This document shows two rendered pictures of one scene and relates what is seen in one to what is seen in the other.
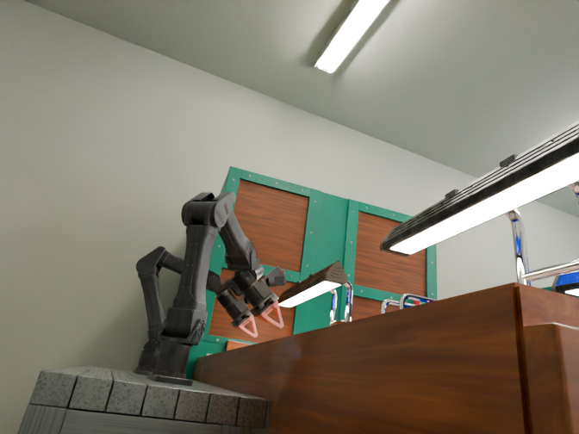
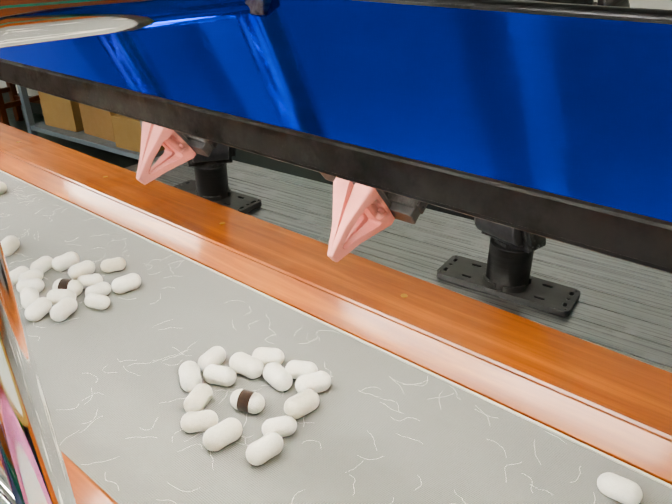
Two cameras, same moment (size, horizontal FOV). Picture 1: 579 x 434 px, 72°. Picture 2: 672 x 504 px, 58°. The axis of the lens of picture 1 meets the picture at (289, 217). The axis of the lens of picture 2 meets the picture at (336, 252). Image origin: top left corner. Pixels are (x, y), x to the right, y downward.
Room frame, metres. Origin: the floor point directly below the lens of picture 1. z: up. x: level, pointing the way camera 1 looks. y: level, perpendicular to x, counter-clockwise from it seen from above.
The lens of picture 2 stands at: (1.95, -0.25, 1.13)
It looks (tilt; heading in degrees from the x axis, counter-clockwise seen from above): 28 degrees down; 144
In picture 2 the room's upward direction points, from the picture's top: straight up
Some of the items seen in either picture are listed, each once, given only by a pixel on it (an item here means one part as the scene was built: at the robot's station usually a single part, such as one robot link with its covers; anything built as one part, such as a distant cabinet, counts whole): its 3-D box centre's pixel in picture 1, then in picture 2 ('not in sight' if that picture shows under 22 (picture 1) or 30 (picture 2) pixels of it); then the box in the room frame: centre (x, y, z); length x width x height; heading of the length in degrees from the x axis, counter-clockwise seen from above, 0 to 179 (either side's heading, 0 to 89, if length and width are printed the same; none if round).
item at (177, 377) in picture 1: (172, 362); (211, 180); (0.91, 0.20, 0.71); 0.20 x 0.07 x 0.08; 20
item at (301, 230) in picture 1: (314, 281); not in sight; (2.40, -0.21, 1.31); 1.36 x 0.55 x 0.95; 105
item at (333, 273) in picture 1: (305, 287); (178, 46); (1.60, -0.11, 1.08); 0.62 x 0.08 x 0.07; 15
